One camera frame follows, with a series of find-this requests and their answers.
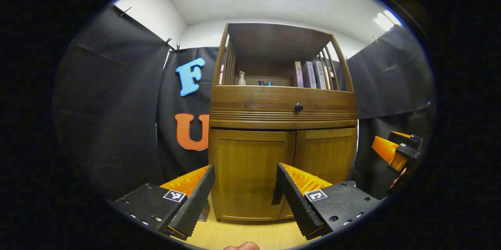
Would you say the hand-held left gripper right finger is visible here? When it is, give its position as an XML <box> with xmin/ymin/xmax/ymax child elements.
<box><xmin>276</xmin><ymin>162</ymin><xmax>382</xmax><ymax>241</ymax></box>

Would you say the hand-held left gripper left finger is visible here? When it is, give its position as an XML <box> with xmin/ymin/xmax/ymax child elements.
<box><xmin>112</xmin><ymin>165</ymin><xmax>216</xmax><ymax>239</ymax></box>

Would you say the wooden cabinet door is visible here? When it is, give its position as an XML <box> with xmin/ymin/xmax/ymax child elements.
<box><xmin>279</xmin><ymin>128</ymin><xmax>358</xmax><ymax>220</ymax></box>
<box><xmin>211</xmin><ymin>129</ymin><xmax>296</xmax><ymax>221</ymax></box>

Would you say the wooden double-door shoe cabinet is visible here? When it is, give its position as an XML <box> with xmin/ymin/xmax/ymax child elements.
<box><xmin>208</xmin><ymin>22</ymin><xmax>359</xmax><ymax>223</ymax></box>

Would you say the blue hardcover book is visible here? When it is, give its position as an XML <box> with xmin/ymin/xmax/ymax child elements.
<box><xmin>198</xmin><ymin>200</ymin><xmax>211</xmax><ymax>222</ymax></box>

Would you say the ceiling light panel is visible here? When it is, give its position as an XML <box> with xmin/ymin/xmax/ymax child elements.
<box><xmin>373</xmin><ymin>10</ymin><xmax>402</xmax><ymax>32</ymax></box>

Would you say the black backdrop cloth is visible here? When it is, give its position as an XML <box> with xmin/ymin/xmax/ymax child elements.
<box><xmin>53</xmin><ymin>4</ymin><xmax>435</xmax><ymax>203</ymax></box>

